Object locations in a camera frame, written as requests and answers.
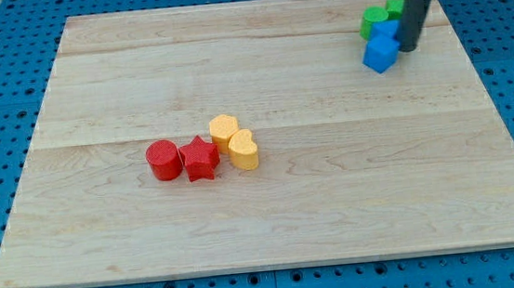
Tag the blue cube block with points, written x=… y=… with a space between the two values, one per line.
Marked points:
x=380 y=53

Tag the blue triangle block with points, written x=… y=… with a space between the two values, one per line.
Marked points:
x=385 y=28

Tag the yellow heart block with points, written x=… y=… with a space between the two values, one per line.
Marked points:
x=243 y=150

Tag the yellow hexagon block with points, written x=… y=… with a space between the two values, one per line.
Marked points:
x=221 y=129

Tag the red star block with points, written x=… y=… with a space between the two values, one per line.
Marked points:
x=200 y=159

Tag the light wooden board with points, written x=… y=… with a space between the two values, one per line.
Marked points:
x=187 y=142

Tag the red cylinder block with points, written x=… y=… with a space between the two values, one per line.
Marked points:
x=163 y=159

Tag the green cylinder block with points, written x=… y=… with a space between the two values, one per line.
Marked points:
x=370 y=16

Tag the green star block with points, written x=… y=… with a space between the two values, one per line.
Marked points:
x=394 y=9

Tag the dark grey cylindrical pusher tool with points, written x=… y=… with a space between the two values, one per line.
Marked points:
x=413 y=18

